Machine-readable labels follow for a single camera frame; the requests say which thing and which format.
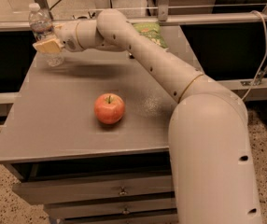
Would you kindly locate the grey drawer cabinet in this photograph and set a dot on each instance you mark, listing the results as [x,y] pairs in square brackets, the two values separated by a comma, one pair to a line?
[52,133]

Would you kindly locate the top grey drawer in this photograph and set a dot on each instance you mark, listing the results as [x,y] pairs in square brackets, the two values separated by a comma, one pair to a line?
[93,187]

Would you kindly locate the middle grey drawer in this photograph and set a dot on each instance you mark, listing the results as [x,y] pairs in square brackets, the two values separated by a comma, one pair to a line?
[115,208]

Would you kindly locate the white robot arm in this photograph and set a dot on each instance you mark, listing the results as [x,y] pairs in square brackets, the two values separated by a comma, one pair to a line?
[211,159]

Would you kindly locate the bottom grey drawer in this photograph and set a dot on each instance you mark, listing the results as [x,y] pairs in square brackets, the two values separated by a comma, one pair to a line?
[136,218]

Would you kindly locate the clear plastic water bottle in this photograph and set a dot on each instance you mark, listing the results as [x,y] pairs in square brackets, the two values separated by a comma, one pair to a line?
[43,30]

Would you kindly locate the red apple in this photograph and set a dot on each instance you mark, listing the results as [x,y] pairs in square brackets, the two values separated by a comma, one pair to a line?
[109,108]

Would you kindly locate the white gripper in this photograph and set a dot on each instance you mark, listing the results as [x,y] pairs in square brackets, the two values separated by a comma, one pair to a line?
[68,36]

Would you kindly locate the green jalapeno chip bag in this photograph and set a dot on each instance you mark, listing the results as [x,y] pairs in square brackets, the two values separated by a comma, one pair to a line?
[152,31]

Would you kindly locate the grey drawer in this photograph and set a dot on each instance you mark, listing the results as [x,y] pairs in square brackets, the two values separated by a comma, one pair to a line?
[136,218]
[115,208]
[93,187]

